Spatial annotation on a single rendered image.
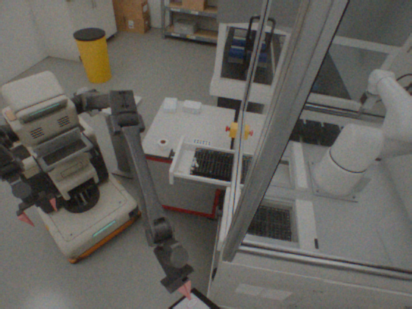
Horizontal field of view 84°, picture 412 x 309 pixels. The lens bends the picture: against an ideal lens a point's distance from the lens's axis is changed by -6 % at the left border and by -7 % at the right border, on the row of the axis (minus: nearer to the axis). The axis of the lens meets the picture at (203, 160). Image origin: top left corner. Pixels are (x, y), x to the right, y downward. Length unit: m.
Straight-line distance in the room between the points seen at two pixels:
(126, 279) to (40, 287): 0.61
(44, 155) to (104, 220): 0.77
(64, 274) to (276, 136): 1.92
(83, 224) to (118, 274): 0.45
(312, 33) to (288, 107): 0.12
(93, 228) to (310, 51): 1.75
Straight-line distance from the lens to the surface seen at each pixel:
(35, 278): 2.23
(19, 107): 1.14
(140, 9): 5.43
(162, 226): 0.77
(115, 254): 2.08
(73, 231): 1.94
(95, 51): 3.67
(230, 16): 1.77
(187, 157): 1.43
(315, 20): 0.37
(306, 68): 0.40
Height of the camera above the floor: 1.89
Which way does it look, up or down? 48 degrees down
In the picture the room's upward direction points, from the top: 6 degrees clockwise
